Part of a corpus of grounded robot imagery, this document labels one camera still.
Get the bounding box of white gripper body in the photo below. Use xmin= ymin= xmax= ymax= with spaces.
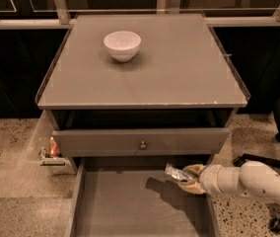
xmin=199 ymin=165 xmax=231 ymax=196

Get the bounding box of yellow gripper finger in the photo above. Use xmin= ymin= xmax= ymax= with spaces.
xmin=182 ymin=164 xmax=206 ymax=178
xmin=177 ymin=180 xmax=206 ymax=195

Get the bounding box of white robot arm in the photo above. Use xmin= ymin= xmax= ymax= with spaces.
xmin=178 ymin=161 xmax=280 ymax=205

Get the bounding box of grey top drawer with knob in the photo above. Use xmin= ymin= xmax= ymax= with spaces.
xmin=52 ymin=128 xmax=229 ymax=157

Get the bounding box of open grey middle drawer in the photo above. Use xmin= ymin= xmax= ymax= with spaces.
xmin=64 ymin=156 xmax=220 ymax=237

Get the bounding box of grey cabinet with glass top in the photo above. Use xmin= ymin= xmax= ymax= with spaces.
xmin=36 ymin=14 xmax=249 ymax=163

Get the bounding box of red snack packet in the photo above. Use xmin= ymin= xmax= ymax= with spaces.
xmin=49 ymin=137 xmax=60 ymax=158

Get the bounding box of white ceramic bowl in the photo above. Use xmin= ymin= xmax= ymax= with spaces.
xmin=104 ymin=31 xmax=141 ymax=62

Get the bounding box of clear plastic side bin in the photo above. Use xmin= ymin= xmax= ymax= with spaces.
xmin=27 ymin=113 xmax=77 ymax=175

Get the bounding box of metal railing frame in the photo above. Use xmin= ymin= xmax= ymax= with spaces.
xmin=0 ymin=0 xmax=280 ymax=31

